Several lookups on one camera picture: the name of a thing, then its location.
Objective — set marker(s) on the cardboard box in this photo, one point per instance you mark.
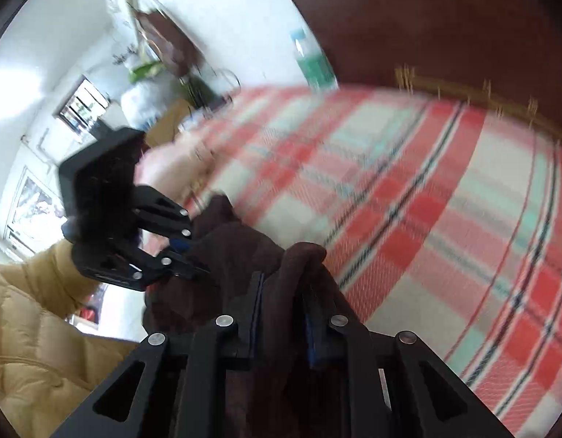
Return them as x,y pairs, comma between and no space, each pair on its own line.
169,121

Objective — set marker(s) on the dark wooden headboard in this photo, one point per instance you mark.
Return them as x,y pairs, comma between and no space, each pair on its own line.
436,23

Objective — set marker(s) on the small barred window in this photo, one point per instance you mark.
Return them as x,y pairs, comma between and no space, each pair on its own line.
82,105

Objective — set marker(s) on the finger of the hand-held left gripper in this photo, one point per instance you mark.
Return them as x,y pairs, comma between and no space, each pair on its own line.
153,267
164,212

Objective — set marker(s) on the large window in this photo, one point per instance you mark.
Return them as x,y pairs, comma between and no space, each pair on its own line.
32,212

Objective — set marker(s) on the dark brown garment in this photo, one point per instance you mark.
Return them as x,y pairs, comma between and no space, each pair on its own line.
226,255

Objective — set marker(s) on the white plastic bag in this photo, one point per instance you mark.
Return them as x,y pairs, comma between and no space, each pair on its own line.
146,96

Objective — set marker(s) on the pink garment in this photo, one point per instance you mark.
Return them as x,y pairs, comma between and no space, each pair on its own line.
171,166

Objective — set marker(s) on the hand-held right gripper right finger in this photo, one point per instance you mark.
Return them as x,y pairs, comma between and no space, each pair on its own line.
313,344

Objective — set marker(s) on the green plastic bottle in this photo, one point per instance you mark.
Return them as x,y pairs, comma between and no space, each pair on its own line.
313,61

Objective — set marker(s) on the red plaid bed sheet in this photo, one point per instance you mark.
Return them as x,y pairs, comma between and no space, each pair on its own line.
422,200

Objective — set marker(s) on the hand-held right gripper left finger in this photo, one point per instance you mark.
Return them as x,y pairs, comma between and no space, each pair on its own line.
255,328

